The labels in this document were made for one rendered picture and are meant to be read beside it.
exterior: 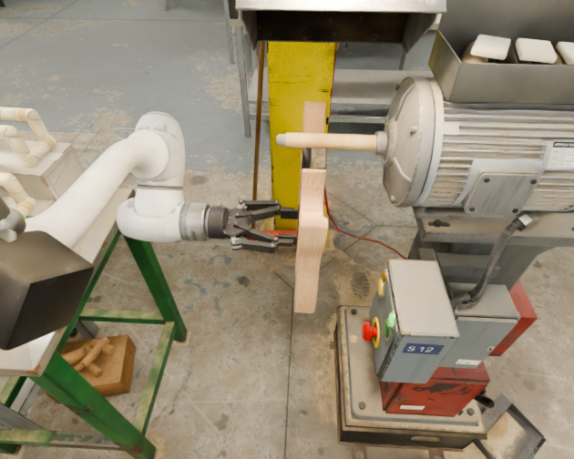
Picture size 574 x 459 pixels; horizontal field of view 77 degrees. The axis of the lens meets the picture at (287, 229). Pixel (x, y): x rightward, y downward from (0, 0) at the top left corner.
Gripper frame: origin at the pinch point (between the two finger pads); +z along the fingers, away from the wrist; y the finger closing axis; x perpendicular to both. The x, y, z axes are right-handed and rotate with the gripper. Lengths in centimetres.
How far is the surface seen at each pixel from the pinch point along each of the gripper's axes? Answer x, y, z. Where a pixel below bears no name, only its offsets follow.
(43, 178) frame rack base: 2, -10, -64
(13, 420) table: -80, 33, -99
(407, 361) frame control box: 0.8, 29.9, 21.0
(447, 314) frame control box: 9.9, 24.7, 26.0
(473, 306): -10.7, 12.7, 41.7
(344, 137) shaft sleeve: 20.5, -6.9, 8.7
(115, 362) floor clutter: -93, 7, -76
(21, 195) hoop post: 1, -5, -68
